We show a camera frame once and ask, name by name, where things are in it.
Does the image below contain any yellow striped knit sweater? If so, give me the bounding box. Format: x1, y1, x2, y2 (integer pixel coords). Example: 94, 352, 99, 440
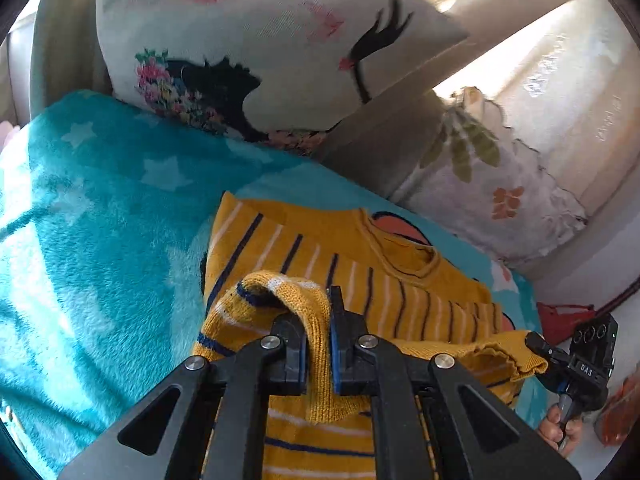
193, 194, 546, 479

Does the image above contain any person's right hand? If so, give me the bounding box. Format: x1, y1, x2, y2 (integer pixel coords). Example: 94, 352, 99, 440
537, 404, 584, 457

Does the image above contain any red plastic bag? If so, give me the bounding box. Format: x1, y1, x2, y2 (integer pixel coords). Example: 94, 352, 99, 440
537, 302, 596, 344

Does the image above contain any leaf print pillow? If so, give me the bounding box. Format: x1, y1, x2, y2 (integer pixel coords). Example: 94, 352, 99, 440
390, 87, 588, 270

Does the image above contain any teal cartoon fleece blanket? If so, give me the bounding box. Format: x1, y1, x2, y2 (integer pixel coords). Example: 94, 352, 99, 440
1, 90, 540, 479

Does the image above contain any lady silhouette cushion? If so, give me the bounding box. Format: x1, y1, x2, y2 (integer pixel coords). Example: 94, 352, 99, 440
96, 0, 466, 154

